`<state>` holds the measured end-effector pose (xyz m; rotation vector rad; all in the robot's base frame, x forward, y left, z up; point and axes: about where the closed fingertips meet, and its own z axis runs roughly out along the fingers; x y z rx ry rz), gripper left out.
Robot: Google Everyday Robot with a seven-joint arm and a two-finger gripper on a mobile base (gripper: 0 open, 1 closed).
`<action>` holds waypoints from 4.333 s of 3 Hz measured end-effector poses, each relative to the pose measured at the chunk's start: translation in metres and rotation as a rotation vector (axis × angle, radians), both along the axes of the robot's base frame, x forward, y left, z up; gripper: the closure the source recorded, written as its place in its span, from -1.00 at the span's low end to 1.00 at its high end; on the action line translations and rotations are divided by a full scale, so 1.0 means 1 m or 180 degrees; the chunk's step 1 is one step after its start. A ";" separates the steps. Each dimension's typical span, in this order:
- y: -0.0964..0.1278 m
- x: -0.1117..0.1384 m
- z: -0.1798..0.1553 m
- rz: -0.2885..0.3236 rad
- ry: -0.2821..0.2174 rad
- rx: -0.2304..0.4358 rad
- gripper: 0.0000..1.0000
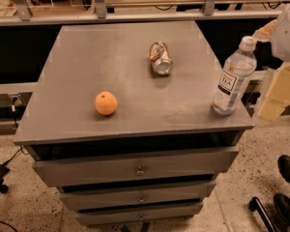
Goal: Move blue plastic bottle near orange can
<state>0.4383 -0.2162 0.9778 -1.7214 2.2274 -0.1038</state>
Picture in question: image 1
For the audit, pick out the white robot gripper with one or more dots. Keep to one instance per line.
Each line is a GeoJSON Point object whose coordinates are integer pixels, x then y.
{"type": "Point", "coordinates": [287, 34]}

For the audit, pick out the clear plastic water bottle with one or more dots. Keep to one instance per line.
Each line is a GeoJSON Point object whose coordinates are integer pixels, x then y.
{"type": "Point", "coordinates": [235, 76]}

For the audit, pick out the crushed orange soda can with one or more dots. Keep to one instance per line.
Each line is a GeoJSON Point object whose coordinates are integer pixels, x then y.
{"type": "Point", "coordinates": [161, 62]}

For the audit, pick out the black chair leg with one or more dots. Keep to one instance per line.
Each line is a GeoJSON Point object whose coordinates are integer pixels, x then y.
{"type": "Point", "coordinates": [255, 205]}

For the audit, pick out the middle grey drawer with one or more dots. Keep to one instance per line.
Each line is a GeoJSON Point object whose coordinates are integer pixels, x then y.
{"type": "Point", "coordinates": [117, 197]}

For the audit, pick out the grey drawer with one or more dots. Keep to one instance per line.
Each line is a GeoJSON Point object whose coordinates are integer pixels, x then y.
{"type": "Point", "coordinates": [117, 197]}
{"type": "Point", "coordinates": [181, 209]}
{"type": "Point", "coordinates": [130, 167]}

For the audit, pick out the black shoe lower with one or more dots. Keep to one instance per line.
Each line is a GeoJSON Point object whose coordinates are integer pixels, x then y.
{"type": "Point", "coordinates": [282, 205]}

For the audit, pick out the grey drawer cabinet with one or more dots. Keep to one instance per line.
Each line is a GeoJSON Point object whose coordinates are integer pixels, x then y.
{"type": "Point", "coordinates": [155, 113]}

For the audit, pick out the bottom grey drawer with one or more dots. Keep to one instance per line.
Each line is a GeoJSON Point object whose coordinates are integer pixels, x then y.
{"type": "Point", "coordinates": [181, 209]}

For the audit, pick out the orange fruit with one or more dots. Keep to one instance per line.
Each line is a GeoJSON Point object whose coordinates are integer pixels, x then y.
{"type": "Point", "coordinates": [106, 103]}

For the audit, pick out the top grey drawer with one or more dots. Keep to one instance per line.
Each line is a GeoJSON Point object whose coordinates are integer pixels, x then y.
{"type": "Point", "coordinates": [130, 167]}

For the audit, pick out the metal railing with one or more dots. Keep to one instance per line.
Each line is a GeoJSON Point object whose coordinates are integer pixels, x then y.
{"type": "Point", "coordinates": [22, 12]}

